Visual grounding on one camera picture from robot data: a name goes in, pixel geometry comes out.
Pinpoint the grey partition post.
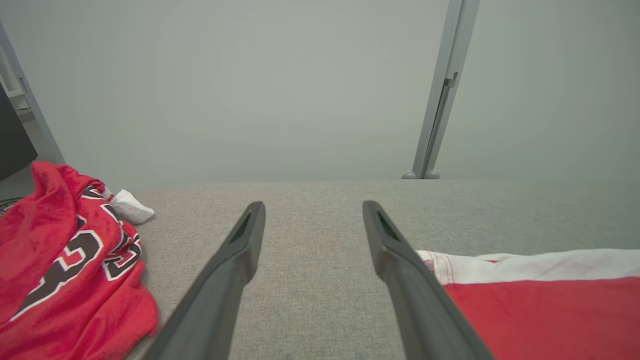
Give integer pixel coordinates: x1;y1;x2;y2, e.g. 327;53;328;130
402;0;481;180

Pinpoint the grey metal frame leg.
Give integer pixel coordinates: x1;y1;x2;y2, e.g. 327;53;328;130
0;22;66;166

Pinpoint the black floor cable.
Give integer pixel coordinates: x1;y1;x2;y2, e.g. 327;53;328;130
0;196;23;217

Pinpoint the red basketball jersey number 23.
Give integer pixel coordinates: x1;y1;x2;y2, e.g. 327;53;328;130
0;161;160;360

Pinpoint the dark cabinet panel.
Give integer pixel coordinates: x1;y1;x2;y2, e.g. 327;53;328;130
0;85;38;181

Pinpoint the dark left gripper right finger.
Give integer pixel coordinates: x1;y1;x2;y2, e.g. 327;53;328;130
362;200;496;360

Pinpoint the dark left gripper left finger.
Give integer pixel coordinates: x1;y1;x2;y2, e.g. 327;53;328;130
142;201;266;360

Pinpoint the red shorts white waistband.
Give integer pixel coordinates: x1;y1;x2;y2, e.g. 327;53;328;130
416;248;640;360

